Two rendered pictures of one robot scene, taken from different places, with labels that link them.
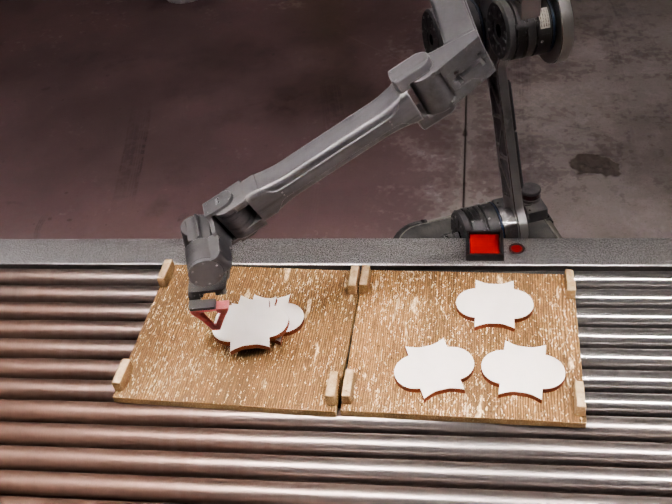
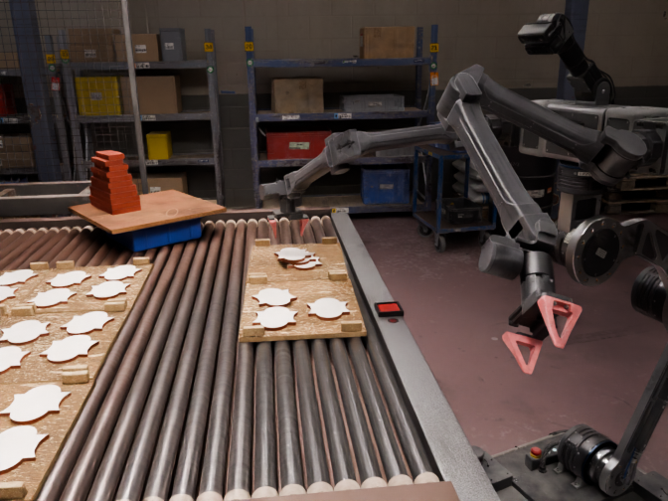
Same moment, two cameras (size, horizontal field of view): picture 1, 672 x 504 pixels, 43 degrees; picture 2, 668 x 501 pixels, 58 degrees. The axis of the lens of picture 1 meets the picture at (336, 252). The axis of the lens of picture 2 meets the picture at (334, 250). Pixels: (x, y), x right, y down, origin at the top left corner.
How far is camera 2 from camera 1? 2.01 m
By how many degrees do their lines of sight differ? 65
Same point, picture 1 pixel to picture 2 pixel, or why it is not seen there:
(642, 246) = (416, 361)
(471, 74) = (344, 150)
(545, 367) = (276, 322)
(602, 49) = not seen: outside the picture
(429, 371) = (270, 295)
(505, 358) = (282, 311)
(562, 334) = (309, 329)
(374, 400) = (252, 288)
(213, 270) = (262, 192)
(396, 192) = not seen: outside the picture
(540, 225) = not seen: outside the picture
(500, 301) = (329, 308)
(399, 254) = (373, 290)
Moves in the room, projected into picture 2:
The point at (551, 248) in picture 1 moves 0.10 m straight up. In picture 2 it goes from (398, 330) to (399, 298)
